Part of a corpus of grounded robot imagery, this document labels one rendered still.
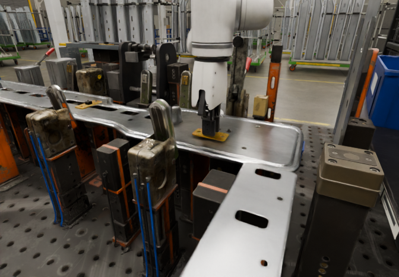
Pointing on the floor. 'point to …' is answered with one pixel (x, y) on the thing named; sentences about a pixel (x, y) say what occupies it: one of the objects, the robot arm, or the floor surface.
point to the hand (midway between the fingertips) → (211, 125)
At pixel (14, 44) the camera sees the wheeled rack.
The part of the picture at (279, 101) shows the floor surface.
